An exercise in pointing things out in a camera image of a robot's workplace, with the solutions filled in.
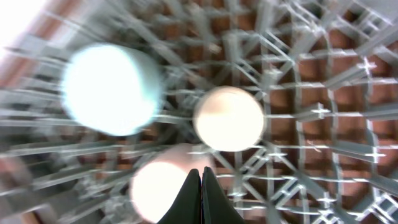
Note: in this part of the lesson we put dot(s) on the pink cup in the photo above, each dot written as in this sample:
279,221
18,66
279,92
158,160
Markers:
154,187

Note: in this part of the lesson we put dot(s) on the light blue bowl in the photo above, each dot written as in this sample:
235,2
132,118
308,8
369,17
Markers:
112,89

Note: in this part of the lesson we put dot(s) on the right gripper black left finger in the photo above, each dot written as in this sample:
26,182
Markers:
186,208

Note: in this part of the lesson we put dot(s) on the grey dishwasher rack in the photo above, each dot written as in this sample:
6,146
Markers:
325,73

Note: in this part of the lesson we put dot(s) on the cream white cup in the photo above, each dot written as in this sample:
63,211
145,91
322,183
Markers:
229,119

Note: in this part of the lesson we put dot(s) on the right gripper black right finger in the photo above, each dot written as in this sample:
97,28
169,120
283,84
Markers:
216,207

